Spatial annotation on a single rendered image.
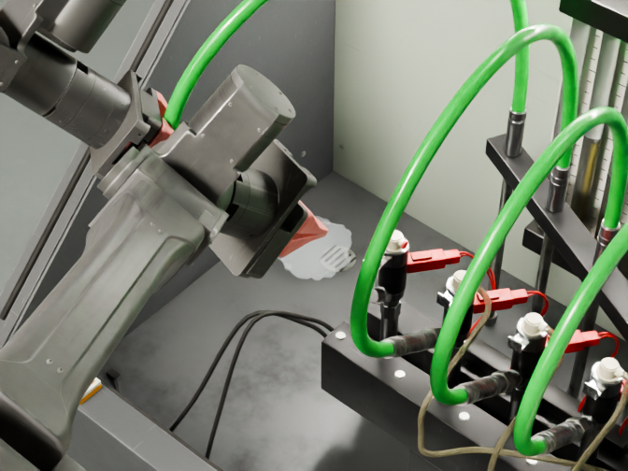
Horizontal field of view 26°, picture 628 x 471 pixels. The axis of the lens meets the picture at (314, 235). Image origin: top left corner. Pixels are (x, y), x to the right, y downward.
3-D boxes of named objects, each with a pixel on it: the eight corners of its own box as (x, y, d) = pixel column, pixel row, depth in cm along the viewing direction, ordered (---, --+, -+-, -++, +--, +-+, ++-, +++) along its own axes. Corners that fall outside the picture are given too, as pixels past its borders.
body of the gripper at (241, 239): (323, 183, 108) (265, 162, 103) (250, 282, 111) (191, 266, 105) (278, 137, 112) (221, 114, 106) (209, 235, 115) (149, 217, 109)
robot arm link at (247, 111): (90, 193, 95) (184, 274, 96) (192, 73, 91) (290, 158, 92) (133, 149, 106) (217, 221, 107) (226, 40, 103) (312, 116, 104)
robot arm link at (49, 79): (-22, 66, 115) (-19, 89, 111) (23, 1, 114) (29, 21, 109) (46, 108, 119) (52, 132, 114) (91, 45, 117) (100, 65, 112)
